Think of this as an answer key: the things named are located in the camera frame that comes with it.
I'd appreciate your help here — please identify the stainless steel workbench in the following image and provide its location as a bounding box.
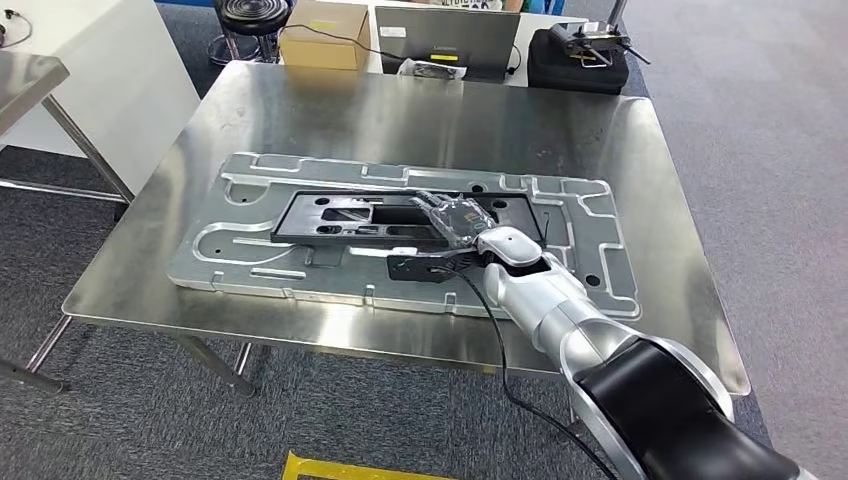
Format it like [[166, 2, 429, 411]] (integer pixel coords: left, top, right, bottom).
[[61, 60, 752, 399]]

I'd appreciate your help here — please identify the black plastic plate bracket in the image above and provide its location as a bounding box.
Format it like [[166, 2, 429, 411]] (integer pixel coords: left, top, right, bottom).
[[270, 190, 550, 250]]

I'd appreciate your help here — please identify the steel frame table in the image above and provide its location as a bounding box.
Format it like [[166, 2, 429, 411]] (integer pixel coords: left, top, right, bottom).
[[0, 51, 137, 395]]

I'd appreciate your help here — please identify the white partition panel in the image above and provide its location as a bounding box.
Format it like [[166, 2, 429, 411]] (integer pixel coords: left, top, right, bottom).
[[0, 0, 202, 197]]

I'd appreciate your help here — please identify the cardboard box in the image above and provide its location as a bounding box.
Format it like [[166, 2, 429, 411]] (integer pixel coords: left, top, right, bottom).
[[278, 0, 372, 72]]

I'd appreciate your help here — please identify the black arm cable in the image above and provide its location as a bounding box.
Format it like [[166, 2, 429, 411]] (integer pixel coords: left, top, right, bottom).
[[430, 264, 617, 480]]

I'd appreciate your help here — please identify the black carrying case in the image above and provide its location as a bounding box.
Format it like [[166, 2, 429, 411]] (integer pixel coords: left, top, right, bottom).
[[526, 27, 631, 96]]

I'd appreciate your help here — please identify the machined aluminium plate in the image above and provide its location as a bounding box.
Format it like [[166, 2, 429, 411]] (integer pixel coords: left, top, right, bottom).
[[165, 152, 643, 323]]

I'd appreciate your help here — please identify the clear bag with parts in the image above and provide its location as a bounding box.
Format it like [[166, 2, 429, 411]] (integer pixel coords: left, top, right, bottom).
[[397, 58, 468, 82]]

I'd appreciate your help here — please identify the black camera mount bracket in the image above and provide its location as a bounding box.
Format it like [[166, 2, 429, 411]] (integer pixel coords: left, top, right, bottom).
[[386, 250, 485, 285]]

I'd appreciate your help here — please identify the thin black cable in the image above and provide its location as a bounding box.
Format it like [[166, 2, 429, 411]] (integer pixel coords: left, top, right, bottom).
[[281, 23, 407, 62]]

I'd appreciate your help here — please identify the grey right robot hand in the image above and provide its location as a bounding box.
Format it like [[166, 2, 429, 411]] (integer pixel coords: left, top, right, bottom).
[[410, 190, 498, 250]]

